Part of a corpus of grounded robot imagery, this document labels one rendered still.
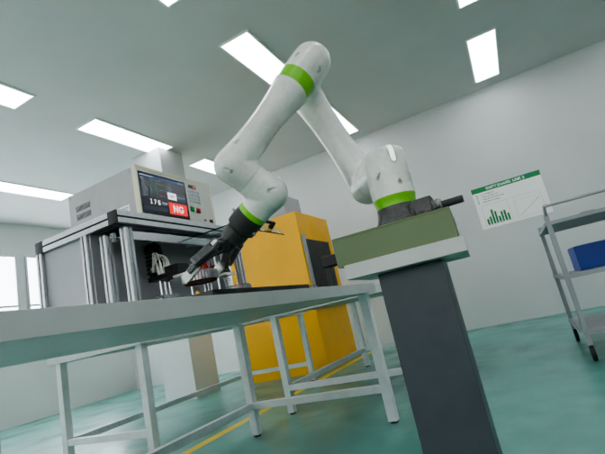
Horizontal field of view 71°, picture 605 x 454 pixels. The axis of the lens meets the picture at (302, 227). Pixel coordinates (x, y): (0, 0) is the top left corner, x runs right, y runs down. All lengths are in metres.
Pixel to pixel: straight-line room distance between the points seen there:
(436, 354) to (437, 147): 5.78
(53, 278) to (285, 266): 3.83
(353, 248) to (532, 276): 5.43
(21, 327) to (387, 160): 0.97
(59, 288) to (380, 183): 1.18
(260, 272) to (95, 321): 4.64
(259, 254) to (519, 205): 3.61
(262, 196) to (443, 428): 0.77
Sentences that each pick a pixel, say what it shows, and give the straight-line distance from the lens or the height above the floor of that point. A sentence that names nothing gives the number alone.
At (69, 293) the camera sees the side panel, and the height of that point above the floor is 0.89.
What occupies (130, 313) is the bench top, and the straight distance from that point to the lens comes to 1.00.
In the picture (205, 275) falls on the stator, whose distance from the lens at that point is 1.33.
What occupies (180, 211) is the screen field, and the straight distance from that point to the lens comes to 1.82.
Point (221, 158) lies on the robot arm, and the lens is 1.21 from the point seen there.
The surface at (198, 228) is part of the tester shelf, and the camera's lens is 1.82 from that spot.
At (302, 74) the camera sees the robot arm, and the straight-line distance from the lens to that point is 1.34.
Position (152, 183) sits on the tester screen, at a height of 1.26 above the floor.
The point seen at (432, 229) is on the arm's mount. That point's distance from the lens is 1.15.
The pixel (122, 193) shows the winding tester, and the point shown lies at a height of 1.23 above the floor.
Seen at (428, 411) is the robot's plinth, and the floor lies 0.33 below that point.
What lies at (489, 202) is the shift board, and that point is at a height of 1.66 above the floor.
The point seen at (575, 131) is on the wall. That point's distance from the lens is 6.82.
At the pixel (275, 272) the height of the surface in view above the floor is 1.27.
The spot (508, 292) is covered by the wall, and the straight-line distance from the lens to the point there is 6.52.
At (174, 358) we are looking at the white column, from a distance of 5.79.
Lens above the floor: 0.63
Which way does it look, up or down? 12 degrees up
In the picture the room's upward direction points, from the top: 13 degrees counter-clockwise
